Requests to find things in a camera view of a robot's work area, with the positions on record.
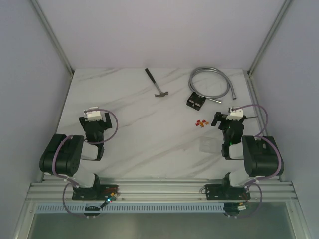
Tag red and orange fuses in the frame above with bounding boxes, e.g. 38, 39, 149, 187
195, 120, 209, 128

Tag black fuse box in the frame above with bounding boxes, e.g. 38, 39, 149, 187
186, 92, 206, 111

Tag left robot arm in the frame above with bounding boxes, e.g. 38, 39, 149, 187
39, 111, 113, 200

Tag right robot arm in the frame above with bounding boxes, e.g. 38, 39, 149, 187
205, 112, 284, 200

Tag clear plastic fuse box cover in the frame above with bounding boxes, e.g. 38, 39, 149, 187
199, 137, 221, 154

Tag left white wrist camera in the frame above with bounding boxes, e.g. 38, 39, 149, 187
84, 107, 103, 121

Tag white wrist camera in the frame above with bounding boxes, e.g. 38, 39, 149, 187
84, 107, 103, 121
226, 107, 244, 121

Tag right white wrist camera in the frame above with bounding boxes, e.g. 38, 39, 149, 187
226, 107, 244, 121

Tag silver flexible metal hose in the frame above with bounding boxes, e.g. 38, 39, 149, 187
188, 66, 237, 103

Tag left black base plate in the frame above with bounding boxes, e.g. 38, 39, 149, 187
72, 184, 119, 201

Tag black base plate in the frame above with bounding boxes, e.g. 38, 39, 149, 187
204, 184, 251, 201
72, 184, 119, 201

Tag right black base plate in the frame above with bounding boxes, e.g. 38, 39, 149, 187
204, 184, 251, 201

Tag claw hammer black handle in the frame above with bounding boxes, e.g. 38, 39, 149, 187
145, 68, 169, 98

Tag aluminium mounting rail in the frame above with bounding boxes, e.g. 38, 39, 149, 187
26, 175, 298, 202

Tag grey slotted cable duct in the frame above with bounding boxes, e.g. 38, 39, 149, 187
35, 203, 248, 214

